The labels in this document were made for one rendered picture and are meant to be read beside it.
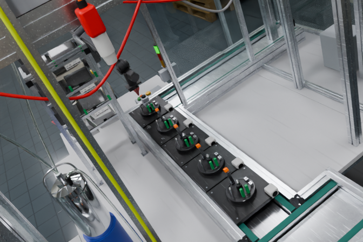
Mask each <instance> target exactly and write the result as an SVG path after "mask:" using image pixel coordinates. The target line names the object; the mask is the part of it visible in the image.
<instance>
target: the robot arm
mask: <svg viewBox="0 0 363 242"><path fill-rule="evenodd" d="M69 32H70V33H71V34H73V35H72V36H73V37H74V36H77V37H78V38H79V39H80V40H82V41H83V42H84V43H85V44H86V46H87V47H89V49H90V50H91V54H92V56H93V58H94V60H95V61H96V63H99V62H100V61H101V56H100V54H99V53H98V51H97V49H96V47H95V45H94V43H93V41H92V40H91V38H90V36H88V35H87V34H86V32H85V30H84V28H83V27H82V25H80V26H79V27H77V28H75V29H73V30H71V31H69ZM91 47H92V48H93V49H92V48H91ZM115 69H116V70H117V71H118V73H119V74H121V75H124V77H125V79H126V81H127V83H128V84H127V85H126V86H125V88H126V89H128V90H129V91H130V92H131V91H134V92H135V93H136V94H137V95H138V96H139V86H138V84H140V83H141V81H140V80H139V74H137V73H135V72H134V71H132V70H131V69H130V66H129V63H128V61H127V60H126V59H125V60H123V59H122V58H119V59H118V61H117V64H116V65H115Z"/></svg>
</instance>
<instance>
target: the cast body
mask: <svg viewBox="0 0 363 242"><path fill-rule="evenodd" d="M140 99H141V101H142V103H143V105H144V106H145V107H147V106H149V107H151V106H150V104H151V101H150V100H149V98H148V96H147V95H142V96H141V97H140Z"/></svg>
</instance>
